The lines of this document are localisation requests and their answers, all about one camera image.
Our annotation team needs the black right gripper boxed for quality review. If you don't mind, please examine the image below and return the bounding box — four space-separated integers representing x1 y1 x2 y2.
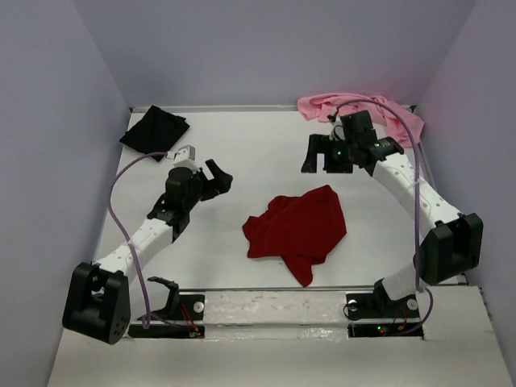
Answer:
304 132 359 173

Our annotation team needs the red t shirt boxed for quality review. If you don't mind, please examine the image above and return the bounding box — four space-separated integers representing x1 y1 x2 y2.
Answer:
242 185 347 287

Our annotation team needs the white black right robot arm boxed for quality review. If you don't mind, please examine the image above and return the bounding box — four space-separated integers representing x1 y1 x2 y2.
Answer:
301 110 484 316

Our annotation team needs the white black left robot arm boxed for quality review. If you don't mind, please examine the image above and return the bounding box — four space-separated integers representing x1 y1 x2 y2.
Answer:
62 159 233 344

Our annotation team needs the pink t shirt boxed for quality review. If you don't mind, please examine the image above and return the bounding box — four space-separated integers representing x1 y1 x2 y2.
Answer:
297 93 424 148

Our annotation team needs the black folded t shirt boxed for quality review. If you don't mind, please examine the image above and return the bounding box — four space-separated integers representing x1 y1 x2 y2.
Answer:
119 106 190 161

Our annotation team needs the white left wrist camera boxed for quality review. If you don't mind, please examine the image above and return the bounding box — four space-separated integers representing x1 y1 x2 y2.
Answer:
166 145 199 173

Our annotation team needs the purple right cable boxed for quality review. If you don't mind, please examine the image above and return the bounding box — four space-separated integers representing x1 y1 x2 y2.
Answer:
328 98 435 335

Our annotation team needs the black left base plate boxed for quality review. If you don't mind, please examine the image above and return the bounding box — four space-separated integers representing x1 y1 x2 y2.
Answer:
127 276 206 339

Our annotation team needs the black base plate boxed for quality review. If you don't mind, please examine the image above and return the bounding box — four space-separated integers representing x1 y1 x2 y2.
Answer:
343 293 424 339
127 276 206 339

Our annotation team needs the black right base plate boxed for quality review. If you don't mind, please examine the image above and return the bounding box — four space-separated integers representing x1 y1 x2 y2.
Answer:
343 293 424 339

